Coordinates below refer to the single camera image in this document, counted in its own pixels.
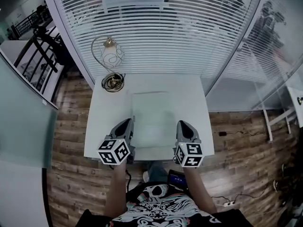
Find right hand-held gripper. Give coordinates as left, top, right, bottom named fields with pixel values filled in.
left=174, top=120, right=205, bottom=168

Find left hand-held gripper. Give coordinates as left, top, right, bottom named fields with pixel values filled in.
left=98, top=115, right=136, bottom=166

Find white item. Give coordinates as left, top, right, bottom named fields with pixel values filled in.
left=131, top=91, right=178, bottom=149

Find person's right forearm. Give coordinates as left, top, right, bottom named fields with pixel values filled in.
left=183, top=166, right=217, bottom=214

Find person's left forearm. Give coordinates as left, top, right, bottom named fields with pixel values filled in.
left=105, top=161, right=129, bottom=222

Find white table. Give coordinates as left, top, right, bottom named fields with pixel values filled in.
left=83, top=73, right=215, bottom=162

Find black device with screen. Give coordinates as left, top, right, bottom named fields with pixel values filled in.
left=167, top=169, right=188, bottom=191

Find person's blue jeans leg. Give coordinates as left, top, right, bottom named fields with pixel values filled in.
left=147, top=161, right=169, bottom=184

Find black patterned t-shirt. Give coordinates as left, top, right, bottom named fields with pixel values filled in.
left=81, top=182, right=254, bottom=227

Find gold lamp with glass shade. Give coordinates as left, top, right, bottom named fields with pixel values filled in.
left=90, top=35, right=126, bottom=93

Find white window blinds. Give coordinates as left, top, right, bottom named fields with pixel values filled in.
left=56, top=0, right=259, bottom=80

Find black metal railing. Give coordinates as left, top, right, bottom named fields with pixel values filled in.
left=13, top=26, right=65, bottom=102

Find white side desk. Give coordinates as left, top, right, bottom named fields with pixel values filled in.
left=262, top=86, right=303, bottom=142

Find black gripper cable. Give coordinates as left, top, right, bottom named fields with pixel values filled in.
left=125, top=168, right=133, bottom=195

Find black adapter cable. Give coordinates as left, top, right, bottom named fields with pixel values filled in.
left=226, top=129, right=271, bottom=137

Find black power strip cable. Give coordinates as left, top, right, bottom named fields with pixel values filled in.
left=210, top=190, right=269, bottom=206

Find bundle of black cables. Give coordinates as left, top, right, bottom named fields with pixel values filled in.
left=271, top=162, right=303, bottom=208

